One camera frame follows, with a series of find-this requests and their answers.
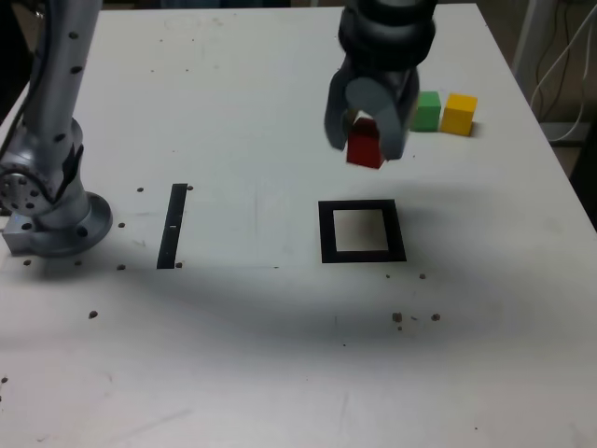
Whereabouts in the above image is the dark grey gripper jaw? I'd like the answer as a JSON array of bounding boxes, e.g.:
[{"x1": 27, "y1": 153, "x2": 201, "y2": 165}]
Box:
[{"x1": 325, "y1": 69, "x2": 355, "y2": 151}]

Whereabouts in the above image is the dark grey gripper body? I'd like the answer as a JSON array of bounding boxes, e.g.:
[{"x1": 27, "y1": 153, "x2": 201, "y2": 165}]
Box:
[{"x1": 343, "y1": 58, "x2": 421, "y2": 80}]

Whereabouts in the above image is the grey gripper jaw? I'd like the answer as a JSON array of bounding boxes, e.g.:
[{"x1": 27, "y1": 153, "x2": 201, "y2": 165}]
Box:
[{"x1": 345, "y1": 69, "x2": 420, "y2": 161}]

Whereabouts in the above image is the red cube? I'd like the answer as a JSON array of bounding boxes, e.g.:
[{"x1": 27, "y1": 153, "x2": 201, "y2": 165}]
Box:
[{"x1": 346, "y1": 117, "x2": 386, "y2": 169}]

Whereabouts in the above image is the green cube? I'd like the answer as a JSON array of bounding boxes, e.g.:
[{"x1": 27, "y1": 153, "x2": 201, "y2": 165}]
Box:
[{"x1": 410, "y1": 91, "x2": 442, "y2": 133}]

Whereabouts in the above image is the yellow cube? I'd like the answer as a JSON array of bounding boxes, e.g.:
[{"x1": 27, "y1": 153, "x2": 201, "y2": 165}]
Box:
[{"x1": 440, "y1": 92, "x2": 479, "y2": 137}]

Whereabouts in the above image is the black tape square outline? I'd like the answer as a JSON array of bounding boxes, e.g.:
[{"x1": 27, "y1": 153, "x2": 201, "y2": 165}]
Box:
[{"x1": 317, "y1": 199, "x2": 408, "y2": 265}]

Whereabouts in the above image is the black tape strip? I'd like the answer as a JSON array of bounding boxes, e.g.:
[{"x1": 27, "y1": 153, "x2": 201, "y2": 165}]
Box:
[{"x1": 156, "y1": 183, "x2": 188, "y2": 271}]

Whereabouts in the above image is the white frame post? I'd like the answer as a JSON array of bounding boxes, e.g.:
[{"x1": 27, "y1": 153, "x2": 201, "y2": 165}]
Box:
[{"x1": 511, "y1": 0, "x2": 545, "y2": 71}]

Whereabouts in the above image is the white curved cable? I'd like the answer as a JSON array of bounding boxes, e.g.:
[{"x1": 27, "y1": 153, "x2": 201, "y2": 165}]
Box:
[{"x1": 530, "y1": 13, "x2": 597, "y2": 118}]

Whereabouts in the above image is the white hanging cable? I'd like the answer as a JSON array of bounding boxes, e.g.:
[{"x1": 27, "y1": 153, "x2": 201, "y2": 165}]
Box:
[{"x1": 551, "y1": 0, "x2": 592, "y2": 141}]

